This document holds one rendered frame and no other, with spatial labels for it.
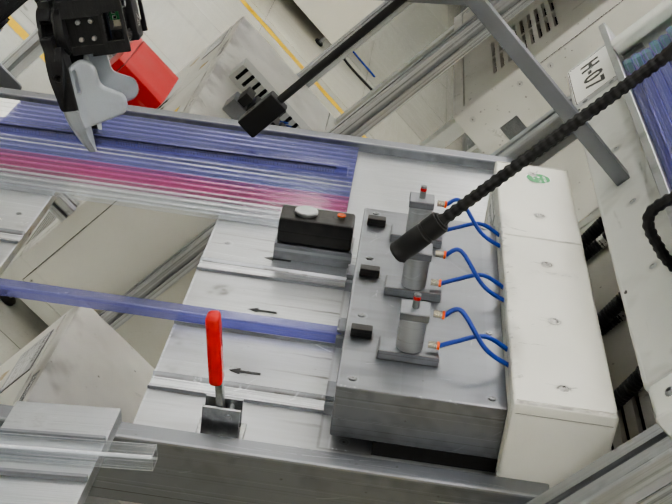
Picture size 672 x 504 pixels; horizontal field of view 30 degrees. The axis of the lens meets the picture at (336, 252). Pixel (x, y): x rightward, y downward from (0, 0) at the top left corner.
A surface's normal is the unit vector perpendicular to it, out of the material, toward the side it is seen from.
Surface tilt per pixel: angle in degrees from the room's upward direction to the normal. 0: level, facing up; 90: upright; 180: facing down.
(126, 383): 0
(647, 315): 90
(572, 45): 90
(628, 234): 90
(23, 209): 42
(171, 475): 90
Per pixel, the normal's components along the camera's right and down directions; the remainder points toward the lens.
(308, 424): 0.11, -0.89
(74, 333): 0.75, -0.56
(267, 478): -0.08, 0.43
